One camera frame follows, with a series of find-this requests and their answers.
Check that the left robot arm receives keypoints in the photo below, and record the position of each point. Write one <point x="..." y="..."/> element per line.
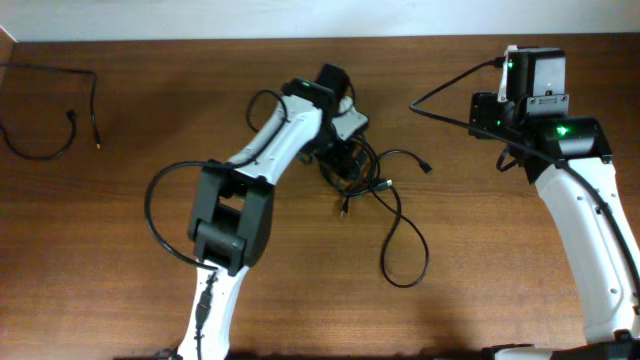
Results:
<point x="232" y="215"/>

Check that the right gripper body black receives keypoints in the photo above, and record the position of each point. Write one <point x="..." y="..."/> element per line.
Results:
<point x="482" y="116"/>

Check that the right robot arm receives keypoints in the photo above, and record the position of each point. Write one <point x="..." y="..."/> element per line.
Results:
<point x="570" y="163"/>

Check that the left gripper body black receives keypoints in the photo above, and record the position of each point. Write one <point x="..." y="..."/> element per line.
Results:
<point x="331" y="149"/>

